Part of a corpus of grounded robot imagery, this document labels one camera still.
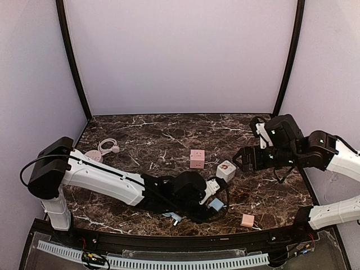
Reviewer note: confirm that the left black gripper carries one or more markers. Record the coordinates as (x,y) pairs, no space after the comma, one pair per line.
(210,207)

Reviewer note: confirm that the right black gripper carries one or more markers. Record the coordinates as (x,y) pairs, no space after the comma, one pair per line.
(248,158)

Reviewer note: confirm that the white cube socket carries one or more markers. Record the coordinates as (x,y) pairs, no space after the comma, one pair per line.
(226,171)

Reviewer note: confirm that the blue cube plug adapter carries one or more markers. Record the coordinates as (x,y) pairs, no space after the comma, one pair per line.
(216,204)

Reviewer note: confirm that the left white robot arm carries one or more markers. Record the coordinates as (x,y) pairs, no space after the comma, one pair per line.
(60,165)

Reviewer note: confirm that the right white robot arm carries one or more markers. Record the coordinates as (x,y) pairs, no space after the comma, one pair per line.
(319,150)

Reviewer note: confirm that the pink small plug adapter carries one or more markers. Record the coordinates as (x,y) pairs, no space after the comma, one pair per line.
(247,220)

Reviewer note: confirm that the pink cube socket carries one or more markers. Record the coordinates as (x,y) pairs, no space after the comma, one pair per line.
(197,159)

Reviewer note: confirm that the pink round power strip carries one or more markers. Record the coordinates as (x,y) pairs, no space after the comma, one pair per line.
(94,155)

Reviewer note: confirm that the small circuit board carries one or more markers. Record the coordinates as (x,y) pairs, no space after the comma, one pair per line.
(92,258)

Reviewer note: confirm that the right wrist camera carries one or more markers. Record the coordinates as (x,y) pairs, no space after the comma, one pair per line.
(265,140)

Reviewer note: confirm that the black front table rail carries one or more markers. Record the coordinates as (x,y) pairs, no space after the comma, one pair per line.
(271,240)

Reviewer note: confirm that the grey slotted cable duct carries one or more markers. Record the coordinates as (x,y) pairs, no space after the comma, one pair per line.
(129,259)

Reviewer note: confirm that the right black frame post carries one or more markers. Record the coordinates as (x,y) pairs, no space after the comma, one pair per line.
(300,7)

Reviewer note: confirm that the black frame post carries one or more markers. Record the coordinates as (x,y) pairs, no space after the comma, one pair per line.
(300,7)
(61,13)

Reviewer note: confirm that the left black frame post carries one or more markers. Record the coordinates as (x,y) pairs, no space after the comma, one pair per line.
(61,13)

